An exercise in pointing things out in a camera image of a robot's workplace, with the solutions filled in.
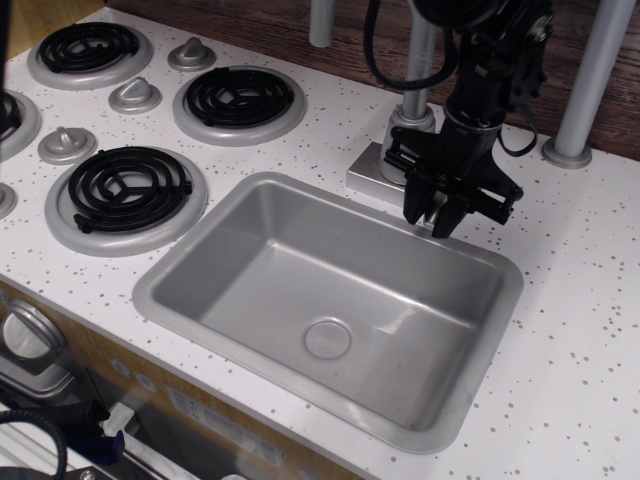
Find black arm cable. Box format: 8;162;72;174
495;104;539;157

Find black cable bottom left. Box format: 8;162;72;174
0;407;77;474

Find front right stove burner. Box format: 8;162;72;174
45;146;208;257

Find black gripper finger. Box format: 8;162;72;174
403;173;438;224
432;195;471;239

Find back right stove burner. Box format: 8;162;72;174
172;66;307;147

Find silver stove knob lower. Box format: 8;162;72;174
37;127;97;165

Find silver faucet lever handle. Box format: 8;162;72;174
421;191;448;229

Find back left stove burner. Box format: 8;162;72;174
27;22;153;91

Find grey support pole with base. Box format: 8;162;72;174
542;0;636;170

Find silver oven door handle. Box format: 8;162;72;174
1;299;66;374

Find silver stove knob left edge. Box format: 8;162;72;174
0;183;18;219

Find silver stove knob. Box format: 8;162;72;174
108;77;162;115
37;127;97;165
167;37;216;72

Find grey toy sink basin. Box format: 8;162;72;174
132;172;524;454

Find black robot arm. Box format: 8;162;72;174
363;1;553;238

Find silver stove knob middle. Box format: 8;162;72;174
108;77;162;115

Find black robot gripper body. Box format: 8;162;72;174
384;102;523;223

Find silver toy faucet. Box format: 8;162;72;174
309;0;436;207

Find left edge stove burner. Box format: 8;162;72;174
1;90;41;162

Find blue clamp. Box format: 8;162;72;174
98;430;126;464

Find silver stove knob top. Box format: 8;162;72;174
167;37;216;72

